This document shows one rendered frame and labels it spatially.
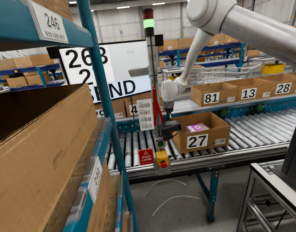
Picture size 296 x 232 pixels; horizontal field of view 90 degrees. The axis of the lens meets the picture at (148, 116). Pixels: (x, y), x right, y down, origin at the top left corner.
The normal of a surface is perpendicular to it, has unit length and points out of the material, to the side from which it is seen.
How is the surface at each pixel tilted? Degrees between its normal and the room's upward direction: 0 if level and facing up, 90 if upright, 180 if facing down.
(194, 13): 86
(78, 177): 0
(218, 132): 90
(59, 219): 0
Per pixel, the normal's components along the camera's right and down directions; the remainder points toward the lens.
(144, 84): 0.43, 0.26
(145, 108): 0.11, 0.40
